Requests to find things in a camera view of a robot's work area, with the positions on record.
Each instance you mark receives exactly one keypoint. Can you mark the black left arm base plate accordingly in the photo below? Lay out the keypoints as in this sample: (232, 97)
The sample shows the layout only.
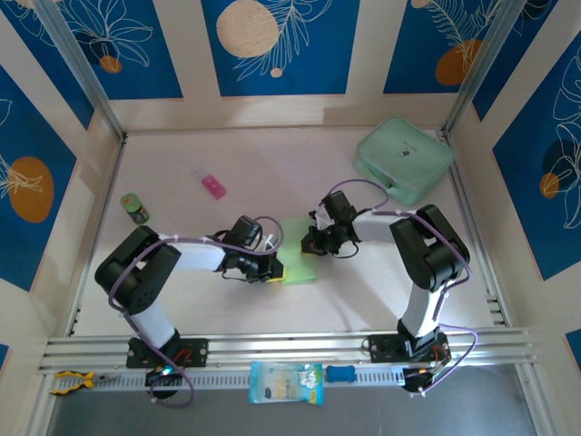
(197, 352)

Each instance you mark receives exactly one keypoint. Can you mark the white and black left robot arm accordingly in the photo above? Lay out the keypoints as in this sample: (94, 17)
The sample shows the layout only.
(136, 277)

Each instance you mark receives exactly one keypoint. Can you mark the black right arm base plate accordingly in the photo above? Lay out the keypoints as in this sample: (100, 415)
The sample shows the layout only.
(377, 347)

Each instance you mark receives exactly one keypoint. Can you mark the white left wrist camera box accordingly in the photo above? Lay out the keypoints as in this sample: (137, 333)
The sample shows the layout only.
(268, 243)

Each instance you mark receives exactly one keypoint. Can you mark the small green-capped bottle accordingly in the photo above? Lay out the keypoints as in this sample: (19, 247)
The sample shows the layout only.
(134, 209)

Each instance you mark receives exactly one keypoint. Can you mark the blue wet wipes packet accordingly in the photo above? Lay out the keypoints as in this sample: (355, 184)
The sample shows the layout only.
(286, 383)

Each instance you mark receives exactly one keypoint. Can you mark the clear plastic cap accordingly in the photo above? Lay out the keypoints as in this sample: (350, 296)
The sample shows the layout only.
(199, 174)

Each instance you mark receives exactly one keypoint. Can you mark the aluminium table side rail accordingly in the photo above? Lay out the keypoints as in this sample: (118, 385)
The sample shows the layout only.
(473, 227)
(100, 227)

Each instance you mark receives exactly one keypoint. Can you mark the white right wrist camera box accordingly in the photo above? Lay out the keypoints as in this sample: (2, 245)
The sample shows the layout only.
(324, 220)

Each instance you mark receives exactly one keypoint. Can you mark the aluminium frame post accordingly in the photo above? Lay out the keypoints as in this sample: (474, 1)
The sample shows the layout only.
(86, 72)
(481, 63)

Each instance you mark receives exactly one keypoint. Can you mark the green paper sheet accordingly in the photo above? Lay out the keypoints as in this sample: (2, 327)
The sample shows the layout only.
(295, 268)

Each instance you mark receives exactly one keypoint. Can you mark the mint green zip pouch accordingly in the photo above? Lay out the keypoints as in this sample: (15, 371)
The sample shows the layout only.
(404, 154)

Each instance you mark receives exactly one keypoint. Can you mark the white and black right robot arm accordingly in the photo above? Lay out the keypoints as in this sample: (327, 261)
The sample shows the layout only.
(436, 259)

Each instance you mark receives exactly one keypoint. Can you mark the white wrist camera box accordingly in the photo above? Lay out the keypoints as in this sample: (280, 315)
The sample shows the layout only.
(268, 243)
(324, 220)

